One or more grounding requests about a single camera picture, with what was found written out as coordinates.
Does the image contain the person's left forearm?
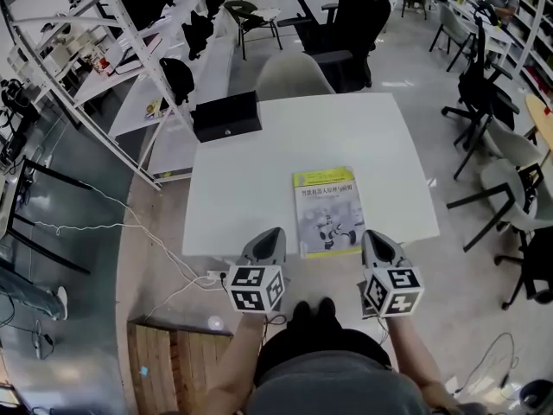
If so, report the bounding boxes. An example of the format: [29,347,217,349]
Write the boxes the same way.
[207,311,267,415]

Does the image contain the yellow booklet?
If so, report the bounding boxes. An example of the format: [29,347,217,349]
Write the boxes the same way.
[143,97,170,119]

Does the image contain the dark round bin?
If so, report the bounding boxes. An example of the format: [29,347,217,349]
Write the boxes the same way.
[517,378,553,415]

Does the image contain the person's gray shirt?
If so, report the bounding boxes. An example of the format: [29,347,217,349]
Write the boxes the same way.
[248,354,433,415]

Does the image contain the black headrest office chair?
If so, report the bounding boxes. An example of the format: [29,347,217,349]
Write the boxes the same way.
[276,0,329,28]

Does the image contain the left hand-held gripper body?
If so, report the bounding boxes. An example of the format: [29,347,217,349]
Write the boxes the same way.
[226,265,289,316]

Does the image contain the black headset with cables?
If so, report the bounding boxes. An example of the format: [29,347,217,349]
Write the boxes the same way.
[0,78,40,163]

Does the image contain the black high-back office chair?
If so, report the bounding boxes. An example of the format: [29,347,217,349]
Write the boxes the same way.
[297,0,392,93]

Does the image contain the dark chair white seat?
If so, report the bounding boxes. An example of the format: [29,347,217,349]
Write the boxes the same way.
[223,0,283,60]

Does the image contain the dark table black legs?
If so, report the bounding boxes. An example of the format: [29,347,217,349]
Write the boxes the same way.
[0,157,94,276]

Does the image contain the person's black shoe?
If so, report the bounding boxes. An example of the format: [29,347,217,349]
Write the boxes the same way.
[291,300,313,324]
[318,297,337,322]

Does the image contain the white box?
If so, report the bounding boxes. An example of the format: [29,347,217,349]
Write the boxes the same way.
[38,22,94,67]

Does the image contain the beige shell chair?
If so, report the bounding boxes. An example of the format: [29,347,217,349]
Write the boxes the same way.
[253,53,336,102]

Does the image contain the light gray shell chair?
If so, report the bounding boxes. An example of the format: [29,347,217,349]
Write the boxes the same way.
[446,157,553,253]
[479,118,543,170]

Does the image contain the gray chair black legs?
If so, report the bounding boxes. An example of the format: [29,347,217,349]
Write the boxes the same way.
[429,2,480,73]

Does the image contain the white floor cable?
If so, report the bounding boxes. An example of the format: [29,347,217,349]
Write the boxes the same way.
[34,182,226,319]

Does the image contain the white desk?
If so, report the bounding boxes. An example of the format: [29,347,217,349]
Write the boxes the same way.
[448,0,515,60]

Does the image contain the person's left black shoe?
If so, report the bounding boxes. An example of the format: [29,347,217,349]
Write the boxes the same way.
[291,300,313,324]

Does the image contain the person's right black shoe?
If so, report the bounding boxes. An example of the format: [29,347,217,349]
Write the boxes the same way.
[318,297,337,322]

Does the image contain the black mesh office chair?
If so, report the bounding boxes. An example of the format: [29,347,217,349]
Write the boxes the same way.
[440,10,520,181]

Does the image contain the person's right forearm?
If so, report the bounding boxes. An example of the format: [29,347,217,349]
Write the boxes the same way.
[385,316,463,415]

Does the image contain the paperback book yellow-green cover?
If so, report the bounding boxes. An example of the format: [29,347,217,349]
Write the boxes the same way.
[292,165,364,260]

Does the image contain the thin gray floor cable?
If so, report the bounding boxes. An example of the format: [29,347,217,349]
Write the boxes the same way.
[453,333,519,399]

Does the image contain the round yellow table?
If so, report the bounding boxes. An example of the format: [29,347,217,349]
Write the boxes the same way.
[524,93,553,149]

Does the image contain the dark purple notebook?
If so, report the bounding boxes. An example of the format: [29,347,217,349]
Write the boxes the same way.
[142,32,162,55]

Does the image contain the white storage shelf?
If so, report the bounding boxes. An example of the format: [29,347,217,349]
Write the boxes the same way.
[509,0,553,99]

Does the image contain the black box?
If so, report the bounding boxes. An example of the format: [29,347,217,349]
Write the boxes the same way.
[189,91,264,144]

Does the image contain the person's black trousers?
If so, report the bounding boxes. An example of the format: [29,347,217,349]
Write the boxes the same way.
[253,313,392,384]

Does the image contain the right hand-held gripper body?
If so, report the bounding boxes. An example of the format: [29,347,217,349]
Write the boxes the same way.
[356,265,424,320]

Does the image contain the wooden pallet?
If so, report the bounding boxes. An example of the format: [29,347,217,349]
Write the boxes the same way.
[126,322,237,415]

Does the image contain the white metal shelf rack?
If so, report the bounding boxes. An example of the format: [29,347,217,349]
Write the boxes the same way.
[0,0,237,189]

